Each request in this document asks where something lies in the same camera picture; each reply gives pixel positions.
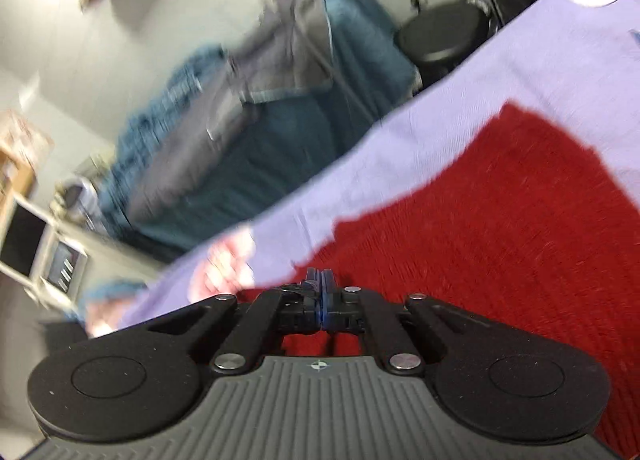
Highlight black round stool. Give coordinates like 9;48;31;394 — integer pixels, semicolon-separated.
397;0;501;88

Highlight white appliance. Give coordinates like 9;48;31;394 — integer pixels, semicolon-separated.
0;190;93;298

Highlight teal covered bed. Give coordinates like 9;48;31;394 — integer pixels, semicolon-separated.
97;0;421;261

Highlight purple floral bed sheet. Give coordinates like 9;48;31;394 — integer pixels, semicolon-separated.
85;0;640;338

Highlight red knitted sweater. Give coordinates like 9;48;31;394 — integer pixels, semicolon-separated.
235;101;640;458

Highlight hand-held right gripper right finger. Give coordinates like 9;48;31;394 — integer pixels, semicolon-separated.
321;267;493;376

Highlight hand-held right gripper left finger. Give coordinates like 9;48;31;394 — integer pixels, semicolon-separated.
149;267;322;374

